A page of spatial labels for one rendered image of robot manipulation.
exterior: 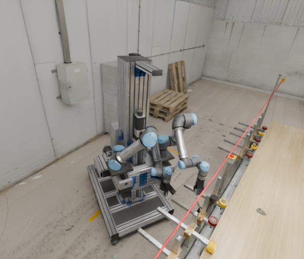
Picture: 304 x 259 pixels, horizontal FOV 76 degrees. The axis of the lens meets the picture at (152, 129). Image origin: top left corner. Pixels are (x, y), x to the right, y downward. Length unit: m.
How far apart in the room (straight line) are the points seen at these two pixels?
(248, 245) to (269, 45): 7.95
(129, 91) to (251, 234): 1.59
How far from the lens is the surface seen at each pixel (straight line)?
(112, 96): 3.90
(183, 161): 1.68
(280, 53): 9.07
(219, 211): 2.36
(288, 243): 2.08
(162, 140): 2.03
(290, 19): 9.05
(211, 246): 1.68
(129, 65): 1.75
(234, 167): 2.87
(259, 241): 1.95
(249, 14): 9.16
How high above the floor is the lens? 2.37
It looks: 30 degrees down
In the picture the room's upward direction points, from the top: 5 degrees clockwise
